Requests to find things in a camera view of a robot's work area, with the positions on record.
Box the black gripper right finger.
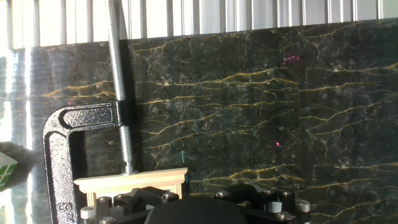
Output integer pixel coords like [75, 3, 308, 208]
[214, 183, 312, 224]

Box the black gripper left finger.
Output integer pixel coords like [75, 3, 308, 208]
[80, 186, 181, 224]

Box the black metal C-clamp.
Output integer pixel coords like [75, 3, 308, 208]
[42, 0, 139, 224]

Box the black marble pattern mat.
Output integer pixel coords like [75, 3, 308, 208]
[0, 18, 398, 224]

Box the Rubik's cube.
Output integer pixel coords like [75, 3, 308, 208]
[0, 151, 19, 190]

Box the miniature wooden window frame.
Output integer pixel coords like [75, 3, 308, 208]
[73, 167, 189, 208]

